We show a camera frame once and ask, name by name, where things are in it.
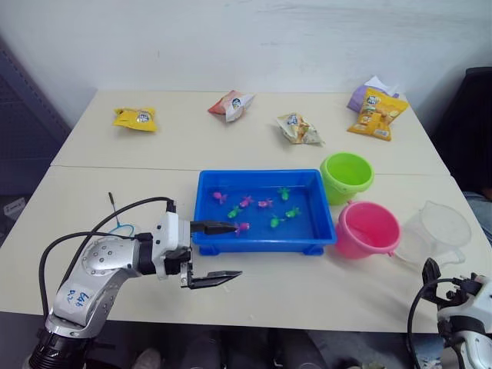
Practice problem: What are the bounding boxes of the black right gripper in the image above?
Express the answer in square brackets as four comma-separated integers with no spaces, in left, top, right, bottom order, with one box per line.
[421,257,488,300]

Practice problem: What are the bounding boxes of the white crumpled paper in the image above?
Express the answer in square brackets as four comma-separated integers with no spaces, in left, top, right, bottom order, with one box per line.
[363,75,405,99]

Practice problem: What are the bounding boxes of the pink plastic bucket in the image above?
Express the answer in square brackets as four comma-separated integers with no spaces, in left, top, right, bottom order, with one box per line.
[334,201,402,261]

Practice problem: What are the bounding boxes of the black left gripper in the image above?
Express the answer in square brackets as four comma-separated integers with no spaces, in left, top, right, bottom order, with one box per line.
[163,220,244,291]

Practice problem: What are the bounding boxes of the green plastic bucket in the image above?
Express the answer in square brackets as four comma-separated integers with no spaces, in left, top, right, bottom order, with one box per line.
[319,151,376,206]

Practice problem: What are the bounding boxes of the orange chips bag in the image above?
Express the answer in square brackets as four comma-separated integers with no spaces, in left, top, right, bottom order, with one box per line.
[347,87,410,142]

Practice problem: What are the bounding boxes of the clear plastic measuring cup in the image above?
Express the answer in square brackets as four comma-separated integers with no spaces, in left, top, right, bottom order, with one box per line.
[394,199,473,274]

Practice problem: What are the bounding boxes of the small blue fishing net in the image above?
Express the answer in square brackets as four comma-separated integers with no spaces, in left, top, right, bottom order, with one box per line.
[107,191,136,238]

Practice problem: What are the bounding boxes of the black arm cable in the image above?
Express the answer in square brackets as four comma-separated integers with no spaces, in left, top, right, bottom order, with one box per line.
[39,196,178,320]
[406,277,462,369]

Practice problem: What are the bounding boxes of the yellow snack bag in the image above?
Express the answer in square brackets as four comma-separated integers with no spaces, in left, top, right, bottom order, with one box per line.
[112,106,160,134]

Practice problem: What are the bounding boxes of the grey perforated panel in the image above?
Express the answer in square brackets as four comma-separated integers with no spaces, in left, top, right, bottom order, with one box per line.
[0,36,74,197]

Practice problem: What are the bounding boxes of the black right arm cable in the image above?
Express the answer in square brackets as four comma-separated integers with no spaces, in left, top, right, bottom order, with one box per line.
[406,277,462,369]

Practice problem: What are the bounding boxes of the person's blue jeans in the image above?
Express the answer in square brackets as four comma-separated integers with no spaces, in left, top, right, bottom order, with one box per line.
[462,190,492,247]

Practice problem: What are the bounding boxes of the blue plastic tub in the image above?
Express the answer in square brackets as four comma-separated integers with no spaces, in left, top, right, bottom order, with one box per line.
[191,168,338,257]

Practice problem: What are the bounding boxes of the beige snack bag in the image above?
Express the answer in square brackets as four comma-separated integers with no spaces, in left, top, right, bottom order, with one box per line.
[274,112,325,148]

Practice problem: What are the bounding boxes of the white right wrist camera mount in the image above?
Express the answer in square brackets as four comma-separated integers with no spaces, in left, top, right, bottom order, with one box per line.
[437,277,492,322]

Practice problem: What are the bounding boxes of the red and white snack bag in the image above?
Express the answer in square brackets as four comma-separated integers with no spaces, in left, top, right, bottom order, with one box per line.
[207,90,258,123]

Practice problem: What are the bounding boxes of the grey rounded shoe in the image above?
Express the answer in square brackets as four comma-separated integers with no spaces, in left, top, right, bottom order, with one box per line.
[132,347,162,369]

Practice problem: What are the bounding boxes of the purple snack bag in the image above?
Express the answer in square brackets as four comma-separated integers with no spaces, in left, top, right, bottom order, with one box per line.
[347,85,370,113]

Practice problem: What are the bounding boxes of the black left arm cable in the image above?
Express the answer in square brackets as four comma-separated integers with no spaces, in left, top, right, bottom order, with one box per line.
[39,196,178,320]

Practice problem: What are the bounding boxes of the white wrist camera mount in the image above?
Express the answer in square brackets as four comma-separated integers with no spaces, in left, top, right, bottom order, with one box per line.
[151,212,192,281]
[437,277,492,322]

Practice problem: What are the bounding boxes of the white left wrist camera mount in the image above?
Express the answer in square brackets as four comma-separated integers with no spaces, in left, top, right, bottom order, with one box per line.
[151,212,192,281]

